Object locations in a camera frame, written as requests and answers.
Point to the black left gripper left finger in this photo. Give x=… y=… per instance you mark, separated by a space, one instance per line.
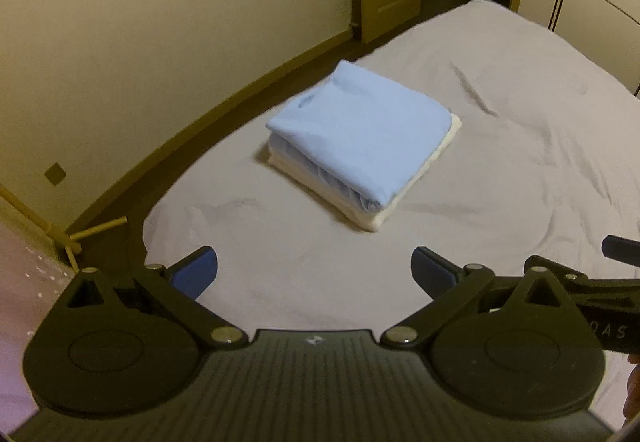
x=114 y=346

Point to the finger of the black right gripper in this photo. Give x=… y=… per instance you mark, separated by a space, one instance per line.
x=621 y=249

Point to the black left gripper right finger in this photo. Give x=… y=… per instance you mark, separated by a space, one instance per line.
x=510 y=346

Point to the light blue sweatshirt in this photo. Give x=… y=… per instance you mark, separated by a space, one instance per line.
x=363 y=136

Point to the grey bed duvet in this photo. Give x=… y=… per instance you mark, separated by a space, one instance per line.
x=546 y=162

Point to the cream folded garment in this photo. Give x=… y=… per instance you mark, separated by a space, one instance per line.
x=370 y=222

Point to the wooden rack frame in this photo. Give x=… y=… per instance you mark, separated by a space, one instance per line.
x=69 y=243

